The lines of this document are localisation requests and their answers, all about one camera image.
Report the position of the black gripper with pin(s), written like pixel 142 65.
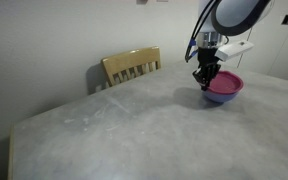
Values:
pixel 206 56

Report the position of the black wall plate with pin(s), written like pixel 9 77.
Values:
pixel 286 19

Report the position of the blue plastic bowl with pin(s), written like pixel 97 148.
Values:
pixel 221 97

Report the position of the pink plastic plate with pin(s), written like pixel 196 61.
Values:
pixel 225 82

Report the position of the light wooden chair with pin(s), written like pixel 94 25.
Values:
pixel 130 61

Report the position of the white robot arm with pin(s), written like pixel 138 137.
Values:
pixel 237 13

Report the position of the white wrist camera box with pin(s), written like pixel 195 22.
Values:
pixel 234 50

